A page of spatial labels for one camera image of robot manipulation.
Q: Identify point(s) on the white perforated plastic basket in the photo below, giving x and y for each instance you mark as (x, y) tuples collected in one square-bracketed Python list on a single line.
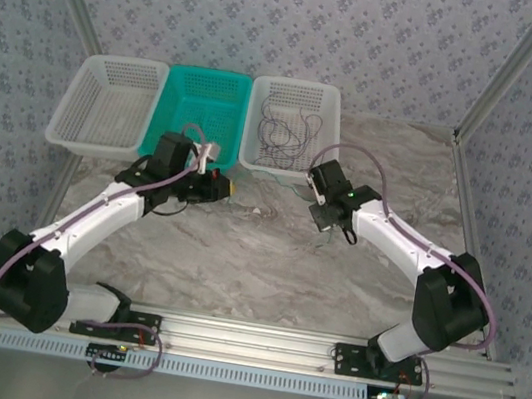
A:
[(298, 93), (109, 104)]

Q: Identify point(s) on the teal perforated plastic basket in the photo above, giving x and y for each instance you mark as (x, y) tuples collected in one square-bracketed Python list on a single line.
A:
[(200, 103)]

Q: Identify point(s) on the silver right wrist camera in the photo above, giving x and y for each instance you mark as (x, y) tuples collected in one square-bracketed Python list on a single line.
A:
[(316, 187)]

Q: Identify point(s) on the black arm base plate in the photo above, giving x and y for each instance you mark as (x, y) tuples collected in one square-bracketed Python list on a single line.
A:
[(346, 364), (83, 327)]

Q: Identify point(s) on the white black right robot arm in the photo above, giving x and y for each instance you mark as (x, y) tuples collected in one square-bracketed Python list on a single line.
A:
[(392, 234)]

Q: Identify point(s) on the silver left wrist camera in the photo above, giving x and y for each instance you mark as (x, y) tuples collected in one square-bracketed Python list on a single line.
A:
[(210, 152)]

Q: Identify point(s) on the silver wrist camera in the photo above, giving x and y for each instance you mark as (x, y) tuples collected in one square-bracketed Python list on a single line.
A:
[(316, 187), (210, 152)]

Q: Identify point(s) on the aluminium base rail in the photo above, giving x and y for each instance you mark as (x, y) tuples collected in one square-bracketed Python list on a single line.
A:
[(248, 341)]

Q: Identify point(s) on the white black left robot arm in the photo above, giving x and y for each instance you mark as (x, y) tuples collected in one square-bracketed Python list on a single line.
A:
[(102, 209)]

